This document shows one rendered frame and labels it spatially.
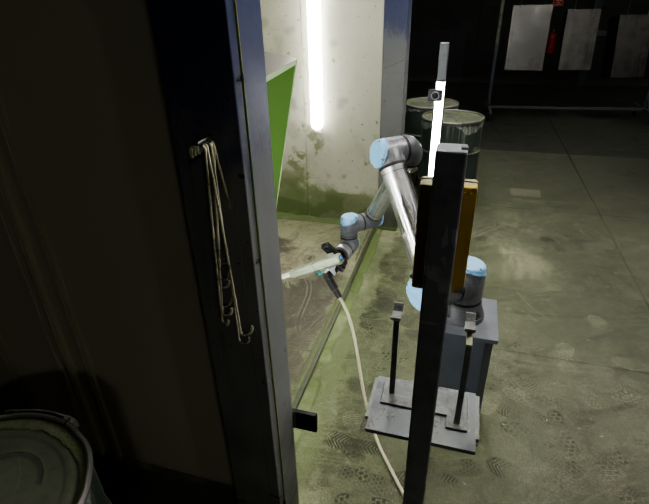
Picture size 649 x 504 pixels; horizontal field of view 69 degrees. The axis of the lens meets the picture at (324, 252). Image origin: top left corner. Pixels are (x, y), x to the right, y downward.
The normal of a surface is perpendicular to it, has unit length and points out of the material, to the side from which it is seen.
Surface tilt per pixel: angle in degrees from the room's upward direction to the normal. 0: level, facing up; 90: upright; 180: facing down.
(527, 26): 81
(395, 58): 90
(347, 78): 90
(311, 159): 90
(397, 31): 90
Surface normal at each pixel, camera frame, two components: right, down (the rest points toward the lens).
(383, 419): -0.02, -0.88
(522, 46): -0.28, 0.32
